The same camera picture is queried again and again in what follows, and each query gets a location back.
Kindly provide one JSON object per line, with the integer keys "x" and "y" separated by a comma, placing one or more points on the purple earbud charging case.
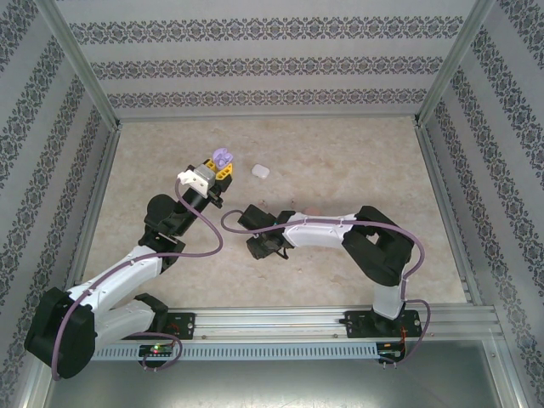
{"x": 221, "y": 157}

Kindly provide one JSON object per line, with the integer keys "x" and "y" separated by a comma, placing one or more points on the white earbud charging case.
{"x": 260, "y": 171}

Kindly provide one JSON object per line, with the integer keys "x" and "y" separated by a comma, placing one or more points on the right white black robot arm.
{"x": 319, "y": 238}

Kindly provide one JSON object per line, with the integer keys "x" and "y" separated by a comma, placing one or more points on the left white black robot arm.
{"x": 119, "y": 285}

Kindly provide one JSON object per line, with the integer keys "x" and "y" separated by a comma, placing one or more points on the grey metal panel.
{"x": 272, "y": 387}

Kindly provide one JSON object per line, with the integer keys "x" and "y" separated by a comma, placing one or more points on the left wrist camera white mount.
{"x": 191, "y": 180}

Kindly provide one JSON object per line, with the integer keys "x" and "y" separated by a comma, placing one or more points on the aluminium side rail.
{"x": 434, "y": 170}
{"x": 98, "y": 191}

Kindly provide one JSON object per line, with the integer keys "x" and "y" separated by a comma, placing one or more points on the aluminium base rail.
{"x": 263, "y": 325}

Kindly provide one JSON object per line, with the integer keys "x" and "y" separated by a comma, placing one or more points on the aluminium frame post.
{"x": 86, "y": 68}
{"x": 30, "y": 395}
{"x": 508, "y": 387}
{"x": 449, "y": 64}

